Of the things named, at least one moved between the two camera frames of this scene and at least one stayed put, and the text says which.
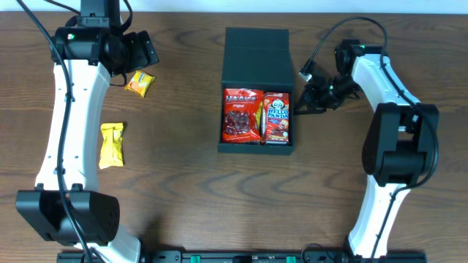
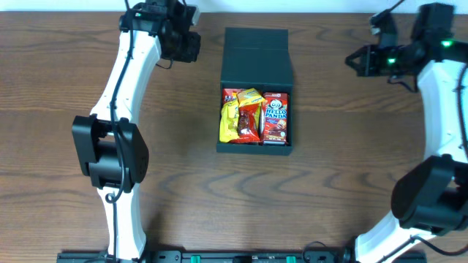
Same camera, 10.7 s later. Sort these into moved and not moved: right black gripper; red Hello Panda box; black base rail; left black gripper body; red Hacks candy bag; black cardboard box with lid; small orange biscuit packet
Moved: small orange biscuit packet; left black gripper body; right black gripper
Not moved: red Hello Panda box; red Hacks candy bag; black base rail; black cardboard box with lid
